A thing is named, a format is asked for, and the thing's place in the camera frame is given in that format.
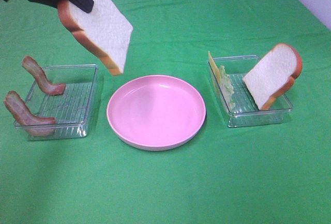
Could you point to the bread slice from tray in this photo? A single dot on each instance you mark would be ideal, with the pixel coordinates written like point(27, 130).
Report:
point(105, 31)

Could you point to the bacon strip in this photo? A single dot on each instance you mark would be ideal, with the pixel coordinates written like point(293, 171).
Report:
point(46, 86)
point(22, 114)

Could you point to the green lettuce leaf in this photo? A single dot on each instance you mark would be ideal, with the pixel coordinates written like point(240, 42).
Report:
point(226, 87)

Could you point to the left clear plastic tray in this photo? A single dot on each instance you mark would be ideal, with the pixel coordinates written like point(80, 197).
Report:
point(73, 110)

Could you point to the clear plastic tray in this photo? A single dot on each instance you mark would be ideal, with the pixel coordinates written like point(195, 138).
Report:
point(73, 110)
point(246, 112)

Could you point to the pink round plate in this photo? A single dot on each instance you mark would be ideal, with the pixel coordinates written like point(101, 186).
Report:
point(156, 112)

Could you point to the yellow cheese slice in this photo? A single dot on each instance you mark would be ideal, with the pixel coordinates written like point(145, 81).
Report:
point(214, 68)

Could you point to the right clear plastic tray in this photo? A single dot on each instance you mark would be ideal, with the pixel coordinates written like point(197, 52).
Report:
point(246, 112)

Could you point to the bread slice in right tray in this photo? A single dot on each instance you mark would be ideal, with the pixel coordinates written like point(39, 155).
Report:
point(273, 75)

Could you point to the green tablecloth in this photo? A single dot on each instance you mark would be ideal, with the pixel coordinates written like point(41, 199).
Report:
point(262, 174)

